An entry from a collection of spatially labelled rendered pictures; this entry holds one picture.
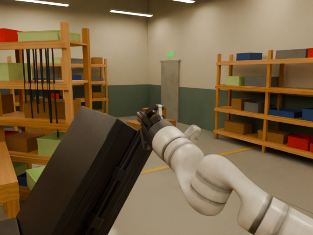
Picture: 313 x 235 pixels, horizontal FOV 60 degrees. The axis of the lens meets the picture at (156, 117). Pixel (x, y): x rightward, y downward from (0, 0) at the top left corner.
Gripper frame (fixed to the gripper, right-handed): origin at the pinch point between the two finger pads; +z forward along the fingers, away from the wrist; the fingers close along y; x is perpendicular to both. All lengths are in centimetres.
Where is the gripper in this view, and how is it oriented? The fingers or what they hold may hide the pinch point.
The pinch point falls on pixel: (142, 117)
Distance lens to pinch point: 73.4
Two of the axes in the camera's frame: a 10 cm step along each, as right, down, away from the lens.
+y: -2.5, 9.2, 3.0
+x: 8.6, 0.7, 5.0
